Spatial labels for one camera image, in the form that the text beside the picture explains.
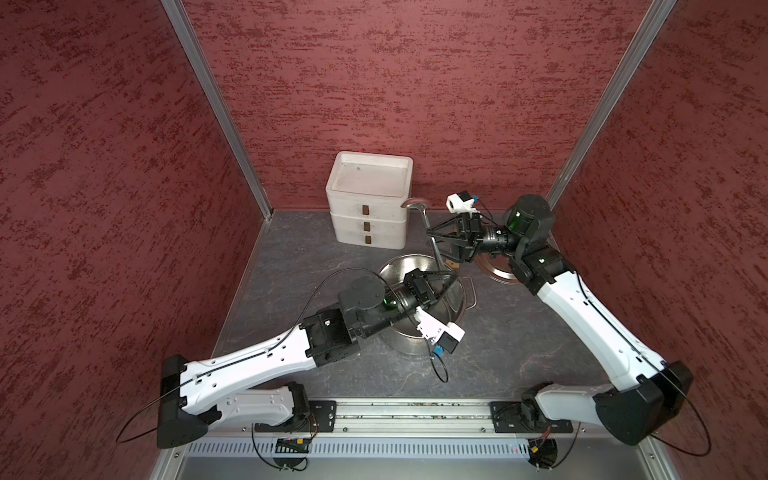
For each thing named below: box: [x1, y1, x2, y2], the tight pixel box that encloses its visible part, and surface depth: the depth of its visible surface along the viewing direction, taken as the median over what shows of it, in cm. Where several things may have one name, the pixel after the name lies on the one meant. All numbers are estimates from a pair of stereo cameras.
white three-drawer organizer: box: [326, 151, 413, 250], surface depth 101 cm
